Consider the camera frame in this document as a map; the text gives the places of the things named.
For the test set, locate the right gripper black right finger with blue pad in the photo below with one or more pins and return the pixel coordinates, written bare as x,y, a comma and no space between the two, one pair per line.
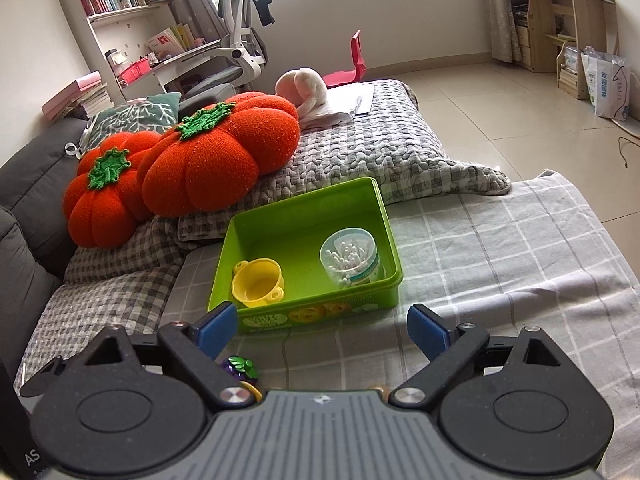
505,404

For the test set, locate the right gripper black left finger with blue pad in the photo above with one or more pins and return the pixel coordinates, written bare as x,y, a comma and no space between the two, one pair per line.
126,406

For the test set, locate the yellow toy cup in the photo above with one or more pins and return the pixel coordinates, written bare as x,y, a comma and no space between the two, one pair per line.
257,283

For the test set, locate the clear cotton swab jar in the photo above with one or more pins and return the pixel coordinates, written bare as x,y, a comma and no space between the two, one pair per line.
350,258

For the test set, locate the purple toy grapes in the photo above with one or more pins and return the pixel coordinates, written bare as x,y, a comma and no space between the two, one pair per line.
242,369

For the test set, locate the orange toy bowl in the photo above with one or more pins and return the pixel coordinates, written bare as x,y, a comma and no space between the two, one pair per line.
253,390

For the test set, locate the grey checked sheet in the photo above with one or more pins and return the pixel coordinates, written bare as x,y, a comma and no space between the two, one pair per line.
535,256

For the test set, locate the dark grey sofa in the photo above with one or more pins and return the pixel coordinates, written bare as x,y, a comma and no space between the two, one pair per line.
35,245

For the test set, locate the small orange pumpkin pillow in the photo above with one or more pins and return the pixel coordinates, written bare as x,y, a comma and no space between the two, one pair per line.
103,204

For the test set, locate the green plastic storage box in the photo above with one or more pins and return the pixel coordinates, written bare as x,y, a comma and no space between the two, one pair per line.
291,232

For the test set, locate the large orange pumpkin pillow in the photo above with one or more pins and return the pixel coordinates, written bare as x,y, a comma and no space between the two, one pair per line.
213,158

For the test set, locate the green patterned cushion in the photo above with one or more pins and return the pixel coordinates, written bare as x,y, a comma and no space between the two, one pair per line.
154,113

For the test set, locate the grey quilted blanket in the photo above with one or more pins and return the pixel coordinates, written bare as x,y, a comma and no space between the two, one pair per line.
130,285

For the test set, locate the stack of books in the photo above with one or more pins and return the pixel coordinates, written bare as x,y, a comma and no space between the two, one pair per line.
85,96

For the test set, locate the white paper shopping bag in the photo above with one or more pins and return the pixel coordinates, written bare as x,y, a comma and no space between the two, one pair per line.
608,83

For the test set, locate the white papers on blanket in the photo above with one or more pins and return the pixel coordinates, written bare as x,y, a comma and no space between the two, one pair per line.
343,104

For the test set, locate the white plush toy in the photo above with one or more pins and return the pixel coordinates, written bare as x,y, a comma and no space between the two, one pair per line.
304,88

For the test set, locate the white office chair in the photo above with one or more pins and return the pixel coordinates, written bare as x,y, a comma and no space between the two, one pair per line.
228,34

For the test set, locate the white bookshelf with books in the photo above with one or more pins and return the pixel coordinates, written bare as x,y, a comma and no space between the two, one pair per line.
112,34

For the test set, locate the wooden desk shelf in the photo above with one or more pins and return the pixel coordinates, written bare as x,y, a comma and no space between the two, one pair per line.
546,28

